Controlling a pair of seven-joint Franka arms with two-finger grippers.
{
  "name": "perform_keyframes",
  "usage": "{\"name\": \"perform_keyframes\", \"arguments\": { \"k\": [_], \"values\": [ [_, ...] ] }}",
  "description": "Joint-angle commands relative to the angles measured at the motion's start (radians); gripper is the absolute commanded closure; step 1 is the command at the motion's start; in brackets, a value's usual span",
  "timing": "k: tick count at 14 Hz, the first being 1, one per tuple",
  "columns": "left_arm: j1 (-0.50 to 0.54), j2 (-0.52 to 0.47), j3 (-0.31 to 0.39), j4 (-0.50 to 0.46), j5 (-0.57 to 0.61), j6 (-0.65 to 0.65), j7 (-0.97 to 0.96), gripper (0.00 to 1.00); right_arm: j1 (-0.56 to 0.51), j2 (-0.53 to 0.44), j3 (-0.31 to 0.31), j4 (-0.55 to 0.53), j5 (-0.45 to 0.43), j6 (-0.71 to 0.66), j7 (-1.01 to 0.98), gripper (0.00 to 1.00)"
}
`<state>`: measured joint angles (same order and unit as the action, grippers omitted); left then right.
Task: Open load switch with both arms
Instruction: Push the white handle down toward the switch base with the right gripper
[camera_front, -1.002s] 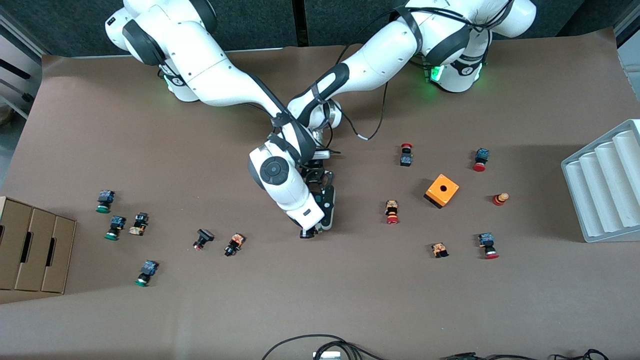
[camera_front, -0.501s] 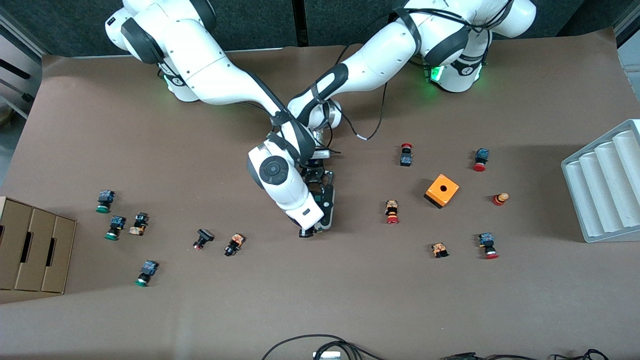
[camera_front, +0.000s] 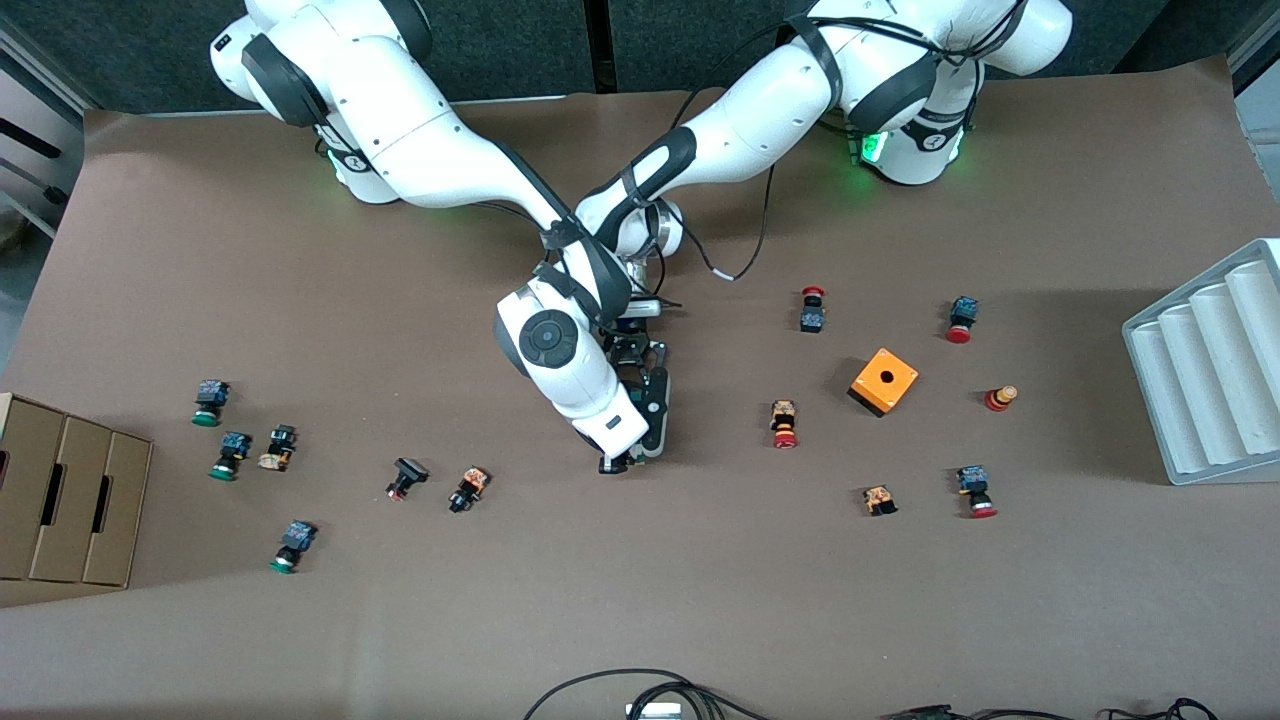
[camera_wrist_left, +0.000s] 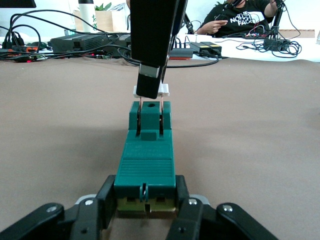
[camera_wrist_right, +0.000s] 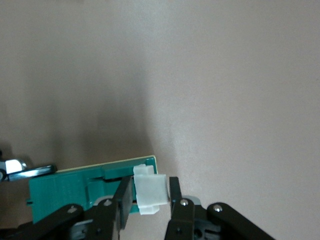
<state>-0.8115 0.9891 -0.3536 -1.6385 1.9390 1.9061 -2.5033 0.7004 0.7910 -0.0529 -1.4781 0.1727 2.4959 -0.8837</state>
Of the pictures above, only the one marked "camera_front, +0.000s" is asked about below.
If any black square button red ring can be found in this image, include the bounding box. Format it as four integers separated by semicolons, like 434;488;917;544
385;457;430;502

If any black thin cable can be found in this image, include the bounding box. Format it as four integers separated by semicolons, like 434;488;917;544
880;704;1076;720

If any black tangled cable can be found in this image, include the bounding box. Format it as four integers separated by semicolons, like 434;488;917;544
1100;697;1221;720

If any green push button blue block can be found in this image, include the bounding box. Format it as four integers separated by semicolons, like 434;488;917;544
268;520;318;575
191;379;231;428
208;431;253;482

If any black looped cable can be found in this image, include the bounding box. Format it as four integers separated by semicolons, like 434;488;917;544
523;668;776;720

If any grey ridged plastic tray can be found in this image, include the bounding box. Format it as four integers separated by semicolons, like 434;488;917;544
1121;238;1280;487

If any black vertical post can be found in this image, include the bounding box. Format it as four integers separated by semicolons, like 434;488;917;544
585;0;618;95

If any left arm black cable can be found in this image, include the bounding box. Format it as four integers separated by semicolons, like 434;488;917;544
685;160;779;283

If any orange button enclosure box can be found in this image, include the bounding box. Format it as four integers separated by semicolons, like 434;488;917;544
848;347;920;419

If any brown cardboard divider box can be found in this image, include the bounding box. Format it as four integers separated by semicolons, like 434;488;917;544
0;392;154;589

